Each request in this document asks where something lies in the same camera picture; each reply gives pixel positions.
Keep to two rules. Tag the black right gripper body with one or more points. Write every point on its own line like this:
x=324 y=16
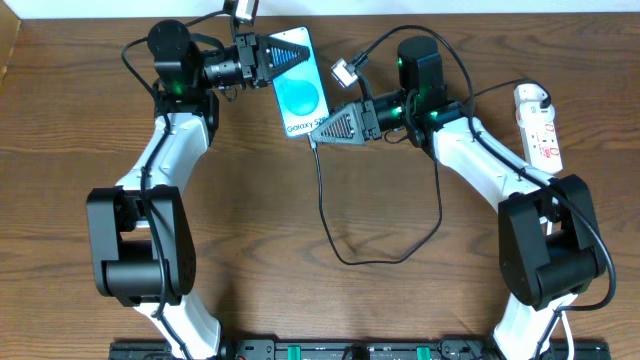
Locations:
x=371 y=120

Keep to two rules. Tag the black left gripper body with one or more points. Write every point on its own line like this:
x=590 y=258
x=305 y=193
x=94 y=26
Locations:
x=251 y=60

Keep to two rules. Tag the blue smartphone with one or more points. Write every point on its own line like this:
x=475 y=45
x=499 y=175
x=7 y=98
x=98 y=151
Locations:
x=299 y=91

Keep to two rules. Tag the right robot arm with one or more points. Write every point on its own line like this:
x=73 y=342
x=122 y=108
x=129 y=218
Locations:
x=550 y=247

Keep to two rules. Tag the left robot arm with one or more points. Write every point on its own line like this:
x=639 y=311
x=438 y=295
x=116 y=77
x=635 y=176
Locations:
x=142 y=249

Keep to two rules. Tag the white charger adapter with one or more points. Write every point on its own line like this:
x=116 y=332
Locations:
x=533 y=105

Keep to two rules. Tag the white power strip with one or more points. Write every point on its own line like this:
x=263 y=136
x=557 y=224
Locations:
x=541 y=147

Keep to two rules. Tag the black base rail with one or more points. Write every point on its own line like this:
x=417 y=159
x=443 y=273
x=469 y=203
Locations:
x=265 y=349

